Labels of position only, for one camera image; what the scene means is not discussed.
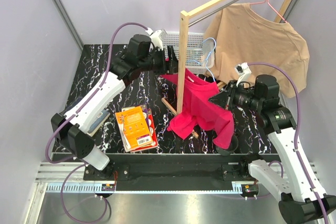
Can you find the red t shirt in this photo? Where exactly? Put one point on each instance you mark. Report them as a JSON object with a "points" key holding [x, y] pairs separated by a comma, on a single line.
{"points": [[197, 110]]}

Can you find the wooden clothes rack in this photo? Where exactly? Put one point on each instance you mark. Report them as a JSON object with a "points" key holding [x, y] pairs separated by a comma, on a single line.
{"points": [[184, 19]]}

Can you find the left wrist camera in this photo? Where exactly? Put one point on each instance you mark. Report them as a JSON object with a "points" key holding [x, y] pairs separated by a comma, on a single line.
{"points": [[157, 37]]}

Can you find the beige t shirt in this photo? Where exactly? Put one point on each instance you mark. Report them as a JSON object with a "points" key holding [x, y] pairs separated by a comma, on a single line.
{"points": [[272, 48]]}

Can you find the black cylindrical cup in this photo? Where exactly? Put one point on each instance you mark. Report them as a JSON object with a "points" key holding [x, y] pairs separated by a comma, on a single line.
{"points": [[232, 147]]}

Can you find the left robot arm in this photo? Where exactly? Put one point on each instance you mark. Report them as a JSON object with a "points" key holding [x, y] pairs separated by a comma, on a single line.
{"points": [[70, 130]]}

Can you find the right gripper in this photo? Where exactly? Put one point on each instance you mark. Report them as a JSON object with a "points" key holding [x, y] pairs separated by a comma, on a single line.
{"points": [[233, 89]]}

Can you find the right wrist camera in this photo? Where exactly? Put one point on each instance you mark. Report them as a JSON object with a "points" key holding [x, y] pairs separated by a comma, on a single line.
{"points": [[243, 72]]}

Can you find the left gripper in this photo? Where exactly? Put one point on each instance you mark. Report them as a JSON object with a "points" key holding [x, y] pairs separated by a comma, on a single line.
{"points": [[167, 67]]}

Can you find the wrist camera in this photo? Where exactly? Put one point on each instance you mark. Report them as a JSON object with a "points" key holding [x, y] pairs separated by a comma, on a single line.
{"points": [[157, 37], [243, 72]]}

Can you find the blue wire hanger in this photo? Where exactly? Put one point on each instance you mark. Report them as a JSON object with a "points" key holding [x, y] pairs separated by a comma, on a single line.
{"points": [[201, 60]]}

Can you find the dark blue book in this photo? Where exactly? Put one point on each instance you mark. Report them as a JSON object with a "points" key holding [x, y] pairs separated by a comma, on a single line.
{"points": [[101, 118]]}

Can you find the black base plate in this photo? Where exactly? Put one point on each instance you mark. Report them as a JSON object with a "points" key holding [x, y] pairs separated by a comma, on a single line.
{"points": [[163, 174]]}

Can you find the white plastic basket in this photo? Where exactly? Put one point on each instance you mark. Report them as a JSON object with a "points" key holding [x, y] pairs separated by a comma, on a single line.
{"points": [[172, 39]]}

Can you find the orange book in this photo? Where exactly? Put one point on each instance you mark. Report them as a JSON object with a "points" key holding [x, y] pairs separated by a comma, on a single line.
{"points": [[133, 128]]}

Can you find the purple book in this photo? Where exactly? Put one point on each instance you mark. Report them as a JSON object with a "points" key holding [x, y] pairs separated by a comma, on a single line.
{"points": [[145, 113]]}

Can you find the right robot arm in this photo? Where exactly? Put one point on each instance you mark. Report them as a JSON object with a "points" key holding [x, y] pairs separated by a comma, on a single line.
{"points": [[300, 197]]}

